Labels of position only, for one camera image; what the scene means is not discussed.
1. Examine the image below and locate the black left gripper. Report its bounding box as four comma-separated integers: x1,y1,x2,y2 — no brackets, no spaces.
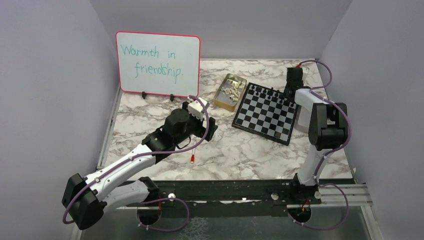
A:
174,102,218,146

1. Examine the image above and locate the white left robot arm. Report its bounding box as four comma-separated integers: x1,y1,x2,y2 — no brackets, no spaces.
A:
61,107,218,230

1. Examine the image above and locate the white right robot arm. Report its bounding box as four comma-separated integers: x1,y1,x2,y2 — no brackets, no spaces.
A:
283,67,350,204

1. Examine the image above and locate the pile of white chess pieces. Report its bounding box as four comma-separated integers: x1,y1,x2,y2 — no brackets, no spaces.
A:
221,77,243,102

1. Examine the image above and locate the white and red marker pen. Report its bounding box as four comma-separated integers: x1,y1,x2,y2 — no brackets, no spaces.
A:
190,148,196,164

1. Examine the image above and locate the black and silver chessboard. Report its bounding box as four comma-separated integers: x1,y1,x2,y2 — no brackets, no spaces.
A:
231,83,299,146

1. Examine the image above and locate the pink tin tray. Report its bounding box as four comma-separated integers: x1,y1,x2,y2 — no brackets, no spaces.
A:
294,106,311,134

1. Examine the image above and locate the gold tin tray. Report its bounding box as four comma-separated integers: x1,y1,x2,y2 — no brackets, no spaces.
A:
213,73,248,112

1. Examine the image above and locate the pink framed whiteboard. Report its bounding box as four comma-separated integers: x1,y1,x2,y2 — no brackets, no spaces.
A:
115,31,201,97

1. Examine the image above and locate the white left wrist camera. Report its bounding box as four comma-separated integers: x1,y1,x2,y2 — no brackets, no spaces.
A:
187,97,210,121

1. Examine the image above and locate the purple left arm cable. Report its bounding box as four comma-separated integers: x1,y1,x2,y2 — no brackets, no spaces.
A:
62,95,211,233

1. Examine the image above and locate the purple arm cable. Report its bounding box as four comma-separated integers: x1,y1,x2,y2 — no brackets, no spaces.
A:
62,95,211,233
288,59,352,231

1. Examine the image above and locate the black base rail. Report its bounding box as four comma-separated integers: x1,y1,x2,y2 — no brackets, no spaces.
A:
127,179,321,218

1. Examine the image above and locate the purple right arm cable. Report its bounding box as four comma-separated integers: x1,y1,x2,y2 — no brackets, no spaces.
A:
288,59,352,231

